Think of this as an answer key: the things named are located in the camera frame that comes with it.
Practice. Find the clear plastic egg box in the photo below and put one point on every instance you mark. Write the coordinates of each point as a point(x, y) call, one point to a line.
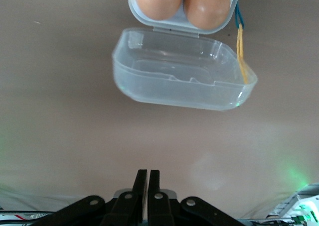
point(179, 86)

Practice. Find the brown egg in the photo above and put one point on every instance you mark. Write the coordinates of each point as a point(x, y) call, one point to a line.
point(207, 9)
point(158, 2)

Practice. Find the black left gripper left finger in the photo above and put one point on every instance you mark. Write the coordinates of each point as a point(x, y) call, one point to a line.
point(140, 198)

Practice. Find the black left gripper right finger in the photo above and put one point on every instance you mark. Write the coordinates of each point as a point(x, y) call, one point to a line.
point(155, 198)

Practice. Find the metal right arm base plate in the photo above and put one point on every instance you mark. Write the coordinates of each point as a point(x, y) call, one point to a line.
point(294, 206)

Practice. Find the brown table cover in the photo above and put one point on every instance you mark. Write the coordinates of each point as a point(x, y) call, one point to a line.
point(74, 124)

